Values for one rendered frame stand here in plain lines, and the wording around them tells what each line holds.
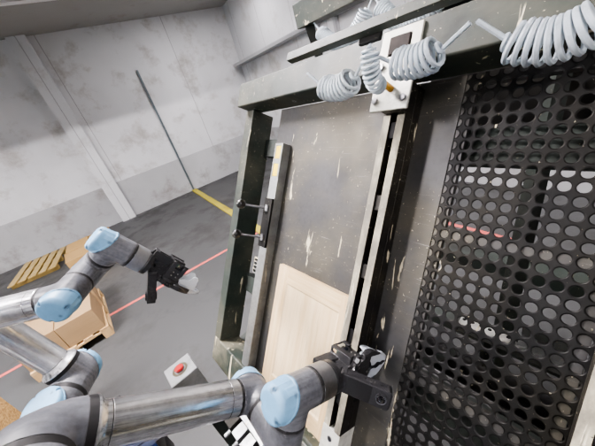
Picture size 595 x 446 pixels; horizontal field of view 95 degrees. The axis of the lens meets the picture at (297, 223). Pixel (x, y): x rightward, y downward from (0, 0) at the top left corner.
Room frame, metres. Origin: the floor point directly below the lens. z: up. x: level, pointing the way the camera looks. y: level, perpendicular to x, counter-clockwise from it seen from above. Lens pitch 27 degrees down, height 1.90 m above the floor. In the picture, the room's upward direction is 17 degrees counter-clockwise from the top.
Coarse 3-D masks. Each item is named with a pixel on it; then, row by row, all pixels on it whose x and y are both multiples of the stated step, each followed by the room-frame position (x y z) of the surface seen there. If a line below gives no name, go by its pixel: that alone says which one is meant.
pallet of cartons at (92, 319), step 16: (96, 288) 3.28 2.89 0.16; (96, 304) 2.70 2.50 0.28; (32, 320) 2.57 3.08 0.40; (64, 320) 2.38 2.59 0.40; (80, 320) 2.38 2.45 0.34; (96, 320) 2.43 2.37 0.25; (48, 336) 2.24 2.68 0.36; (64, 336) 2.28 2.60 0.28; (80, 336) 2.33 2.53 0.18; (96, 336) 2.37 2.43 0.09
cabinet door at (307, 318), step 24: (288, 288) 0.81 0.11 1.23; (312, 288) 0.72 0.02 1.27; (288, 312) 0.77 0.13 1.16; (312, 312) 0.69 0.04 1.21; (336, 312) 0.62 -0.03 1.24; (288, 336) 0.72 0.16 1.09; (312, 336) 0.65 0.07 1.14; (336, 336) 0.58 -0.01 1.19; (264, 360) 0.76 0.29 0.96; (288, 360) 0.68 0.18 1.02; (312, 360) 0.61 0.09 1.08; (312, 432) 0.49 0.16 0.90
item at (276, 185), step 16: (288, 144) 1.09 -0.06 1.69; (288, 160) 1.08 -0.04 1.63; (272, 176) 1.07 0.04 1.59; (272, 192) 1.04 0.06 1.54; (272, 224) 0.99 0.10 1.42; (272, 240) 0.97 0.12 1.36; (272, 256) 0.96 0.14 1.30; (256, 272) 0.95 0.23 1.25; (256, 288) 0.92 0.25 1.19; (256, 304) 0.88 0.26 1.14; (256, 320) 0.86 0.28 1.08; (256, 336) 0.84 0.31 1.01; (256, 352) 0.82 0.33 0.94
